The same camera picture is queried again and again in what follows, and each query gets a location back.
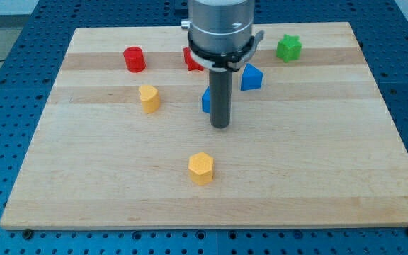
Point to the yellow heart block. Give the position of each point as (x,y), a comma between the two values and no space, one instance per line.
(150,98)

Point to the red star block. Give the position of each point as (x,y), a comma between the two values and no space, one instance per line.
(190,62)

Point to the green star block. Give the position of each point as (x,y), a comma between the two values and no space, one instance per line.
(289,48)

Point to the blue cube block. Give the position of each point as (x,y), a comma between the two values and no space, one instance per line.
(205,101)

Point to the yellow hexagon block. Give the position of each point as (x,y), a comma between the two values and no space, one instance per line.
(200,168)

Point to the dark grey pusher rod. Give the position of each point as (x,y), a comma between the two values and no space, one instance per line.
(220,85)

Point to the blue triangle block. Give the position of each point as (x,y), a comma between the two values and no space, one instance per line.
(252,78)

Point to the wooden board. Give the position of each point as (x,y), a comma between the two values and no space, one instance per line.
(314,147)

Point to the red cylinder block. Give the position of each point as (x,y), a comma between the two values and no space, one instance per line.
(134,59)

